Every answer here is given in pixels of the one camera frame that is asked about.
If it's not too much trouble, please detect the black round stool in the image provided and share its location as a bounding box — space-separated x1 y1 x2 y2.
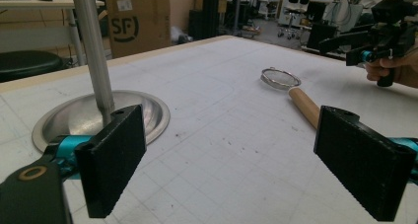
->
0 49 66 84

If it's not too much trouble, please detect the brown cardboard box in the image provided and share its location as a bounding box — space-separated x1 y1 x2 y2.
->
104 0 172 59

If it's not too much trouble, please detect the clear plastic bag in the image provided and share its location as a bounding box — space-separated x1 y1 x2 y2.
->
171 26 194 44

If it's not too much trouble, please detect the white desk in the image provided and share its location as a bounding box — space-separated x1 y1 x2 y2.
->
0 0 105 67

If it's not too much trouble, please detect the office chair with black backrest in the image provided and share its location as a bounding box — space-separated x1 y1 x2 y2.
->
276 0 313 40

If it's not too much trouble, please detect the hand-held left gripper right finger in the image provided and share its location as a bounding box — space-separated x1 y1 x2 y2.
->
313 105 418 222

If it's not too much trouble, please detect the metal stand with round base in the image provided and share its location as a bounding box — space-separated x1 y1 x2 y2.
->
32 0 172 154

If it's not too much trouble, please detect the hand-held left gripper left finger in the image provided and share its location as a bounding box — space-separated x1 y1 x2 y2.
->
53 104 147 218

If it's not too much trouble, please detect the white grid mat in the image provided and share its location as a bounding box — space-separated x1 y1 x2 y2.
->
0 36 418 224

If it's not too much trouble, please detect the black upright post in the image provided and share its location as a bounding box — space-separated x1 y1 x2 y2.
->
188 0 221 40

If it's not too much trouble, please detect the black box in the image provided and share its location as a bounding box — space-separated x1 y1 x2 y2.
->
306 22 338 50

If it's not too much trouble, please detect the metal strainer with wooden handle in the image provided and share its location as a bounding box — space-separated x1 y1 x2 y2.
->
260 67 321 130

